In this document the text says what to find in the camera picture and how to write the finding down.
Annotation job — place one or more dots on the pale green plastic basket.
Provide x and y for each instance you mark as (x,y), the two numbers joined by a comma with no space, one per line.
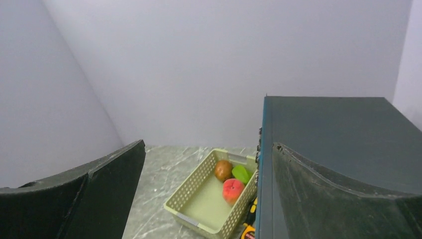
(198,202)

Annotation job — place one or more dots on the yellow tape measure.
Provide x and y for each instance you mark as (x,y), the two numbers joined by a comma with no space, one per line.
(248,232)

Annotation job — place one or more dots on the dark blue network switch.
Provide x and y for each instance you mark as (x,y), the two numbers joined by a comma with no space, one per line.
(366,139)

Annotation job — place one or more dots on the yellow black screwdriver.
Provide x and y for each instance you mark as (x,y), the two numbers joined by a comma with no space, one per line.
(251,213)

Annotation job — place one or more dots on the brown kiwi fruit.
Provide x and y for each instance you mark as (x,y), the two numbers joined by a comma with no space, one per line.
(223,170)

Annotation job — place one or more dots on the pink orange peach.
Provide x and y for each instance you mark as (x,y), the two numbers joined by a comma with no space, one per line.
(232,189)

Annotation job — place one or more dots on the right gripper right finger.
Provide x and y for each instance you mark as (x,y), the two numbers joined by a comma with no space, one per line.
(319,203)

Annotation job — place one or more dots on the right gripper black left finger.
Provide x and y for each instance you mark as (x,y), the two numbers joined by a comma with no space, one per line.
(91,201)

